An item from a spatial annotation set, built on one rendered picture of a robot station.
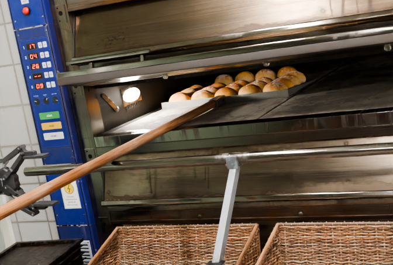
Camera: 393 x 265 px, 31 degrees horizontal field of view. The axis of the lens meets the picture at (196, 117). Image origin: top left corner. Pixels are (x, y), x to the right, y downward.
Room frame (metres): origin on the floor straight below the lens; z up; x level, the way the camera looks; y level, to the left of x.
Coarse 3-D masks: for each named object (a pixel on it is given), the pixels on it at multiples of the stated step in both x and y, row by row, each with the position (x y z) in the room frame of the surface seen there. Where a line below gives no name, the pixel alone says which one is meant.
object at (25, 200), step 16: (192, 112) 2.50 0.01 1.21; (160, 128) 2.29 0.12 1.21; (128, 144) 2.11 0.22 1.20; (96, 160) 1.96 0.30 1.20; (112, 160) 2.02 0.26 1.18; (64, 176) 1.82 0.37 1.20; (80, 176) 1.87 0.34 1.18; (32, 192) 1.71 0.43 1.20; (48, 192) 1.75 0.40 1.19; (0, 208) 1.60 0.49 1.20; (16, 208) 1.64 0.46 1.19
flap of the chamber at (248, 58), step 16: (288, 48) 2.00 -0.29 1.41; (304, 48) 1.98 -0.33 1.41; (320, 48) 1.95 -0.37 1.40; (336, 48) 1.93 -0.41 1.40; (352, 48) 1.94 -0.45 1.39; (368, 48) 2.00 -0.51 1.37; (176, 64) 2.17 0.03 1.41; (192, 64) 2.14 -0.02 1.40; (208, 64) 2.11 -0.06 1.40; (224, 64) 2.10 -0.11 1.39; (240, 64) 2.17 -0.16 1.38; (256, 64) 2.24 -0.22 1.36; (64, 80) 2.36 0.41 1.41; (80, 80) 2.33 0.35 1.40; (96, 80) 2.30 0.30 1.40; (112, 80) 2.34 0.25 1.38; (128, 80) 2.43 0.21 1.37
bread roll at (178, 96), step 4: (180, 92) 2.87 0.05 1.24; (172, 96) 2.88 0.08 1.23; (176, 96) 2.87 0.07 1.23; (180, 96) 2.86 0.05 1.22; (184, 96) 2.86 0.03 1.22; (188, 96) 2.86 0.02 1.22; (172, 100) 2.87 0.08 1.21; (176, 100) 2.86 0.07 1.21; (180, 100) 2.85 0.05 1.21; (184, 100) 2.85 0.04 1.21
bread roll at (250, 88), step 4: (248, 84) 2.74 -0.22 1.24; (252, 84) 2.73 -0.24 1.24; (240, 88) 2.75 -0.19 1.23; (244, 88) 2.73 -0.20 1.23; (248, 88) 2.72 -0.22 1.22; (252, 88) 2.71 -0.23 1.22; (256, 88) 2.71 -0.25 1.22; (260, 88) 2.72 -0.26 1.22; (240, 92) 2.73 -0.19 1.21; (244, 92) 2.72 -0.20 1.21; (248, 92) 2.71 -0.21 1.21; (252, 92) 2.70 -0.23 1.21; (256, 92) 2.70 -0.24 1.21
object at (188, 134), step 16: (336, 112) 2.15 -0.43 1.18; (352, 112) 2.10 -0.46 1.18; (368, 112) 2.06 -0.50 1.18; (384, 112) 2.03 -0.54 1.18; (176, 128) 2.38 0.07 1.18; (192, 128) 2.33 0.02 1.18; (208, 128) 2.30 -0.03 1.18; (224, 128) 2.27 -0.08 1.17; (240, 128) 2.24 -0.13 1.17; (256, 128) 2.22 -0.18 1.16; (272, 128) 2.20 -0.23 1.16; (288, 128) 2.17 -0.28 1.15; (304, 128) 2.15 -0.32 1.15; (320, 128) 2.12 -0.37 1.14; (336, 128) 2.10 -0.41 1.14; (96, 144) 2.51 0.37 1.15; (112, 144) 2.47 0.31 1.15
